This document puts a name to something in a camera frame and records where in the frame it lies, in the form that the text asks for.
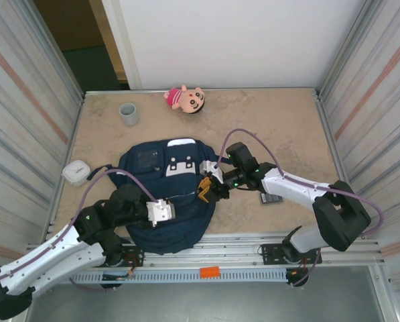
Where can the navy blue backpack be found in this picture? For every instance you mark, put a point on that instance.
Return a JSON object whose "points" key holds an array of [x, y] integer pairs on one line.
{"points": [[173, 221]]}

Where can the black calculator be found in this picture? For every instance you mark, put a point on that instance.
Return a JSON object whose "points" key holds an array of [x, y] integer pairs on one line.
{"points": [[271, 198]]}

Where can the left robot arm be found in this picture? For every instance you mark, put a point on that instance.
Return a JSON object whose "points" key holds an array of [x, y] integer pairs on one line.
{"points": [[52, 261]]}

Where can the white square container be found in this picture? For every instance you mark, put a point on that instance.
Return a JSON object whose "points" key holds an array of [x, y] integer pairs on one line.
{"points": [[76, 172]]}

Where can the orange tag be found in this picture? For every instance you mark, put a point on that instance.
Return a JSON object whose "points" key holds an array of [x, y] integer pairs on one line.
{"points": [[209, 272]]}

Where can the plush doll in pink shirt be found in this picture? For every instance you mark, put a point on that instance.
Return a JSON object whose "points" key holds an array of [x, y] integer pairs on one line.
{"points": [[189, 100]]}

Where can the grey cup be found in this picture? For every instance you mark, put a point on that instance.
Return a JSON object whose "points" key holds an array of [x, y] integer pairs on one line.
{"points": [[129, 115]]}

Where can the aluminium rail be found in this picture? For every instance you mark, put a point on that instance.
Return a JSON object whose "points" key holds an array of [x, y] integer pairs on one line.
{"points": [[236, 250]]}

